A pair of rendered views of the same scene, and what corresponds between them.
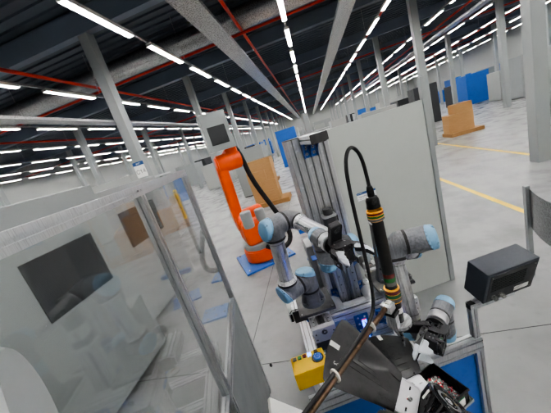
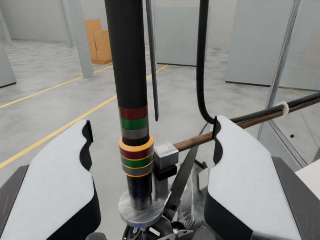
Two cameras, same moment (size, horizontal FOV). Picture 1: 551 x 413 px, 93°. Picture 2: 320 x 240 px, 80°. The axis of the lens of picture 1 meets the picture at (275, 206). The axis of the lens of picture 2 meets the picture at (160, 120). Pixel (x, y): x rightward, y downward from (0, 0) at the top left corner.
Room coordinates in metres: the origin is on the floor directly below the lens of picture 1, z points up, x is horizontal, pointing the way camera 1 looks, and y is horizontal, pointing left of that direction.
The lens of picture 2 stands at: (0.84, -0.18, 1.70)
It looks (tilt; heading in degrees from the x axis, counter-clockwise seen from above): 29 degrees down; 191
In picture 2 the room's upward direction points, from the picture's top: 1 degrees counter-clockwise
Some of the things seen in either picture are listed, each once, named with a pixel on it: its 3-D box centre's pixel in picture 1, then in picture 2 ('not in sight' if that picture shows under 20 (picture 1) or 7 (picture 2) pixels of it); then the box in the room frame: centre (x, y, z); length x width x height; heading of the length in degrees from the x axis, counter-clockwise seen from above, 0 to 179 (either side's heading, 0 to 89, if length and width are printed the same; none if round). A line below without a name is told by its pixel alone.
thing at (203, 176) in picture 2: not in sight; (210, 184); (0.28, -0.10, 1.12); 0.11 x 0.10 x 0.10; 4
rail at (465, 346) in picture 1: (397, 372); not in sight; (1.02, -0.32, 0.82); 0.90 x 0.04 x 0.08; 94
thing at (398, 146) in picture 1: (385, 205); not in sight; (2.51, -1.08, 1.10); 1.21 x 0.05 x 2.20; 94
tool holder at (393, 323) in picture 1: (394, 311); (146, 181); (0.65, -0.24, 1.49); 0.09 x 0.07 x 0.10; 129
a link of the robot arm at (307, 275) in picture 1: (306, 279); not in sight; (1.45, -0.04, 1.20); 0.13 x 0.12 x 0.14; 119
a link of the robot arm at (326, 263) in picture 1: (329, 256); not in sight; (1.03, -0.16, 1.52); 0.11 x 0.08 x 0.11; 119
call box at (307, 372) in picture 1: (311, 369); not in sight; (0.99, 0.07, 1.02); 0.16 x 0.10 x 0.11; 94
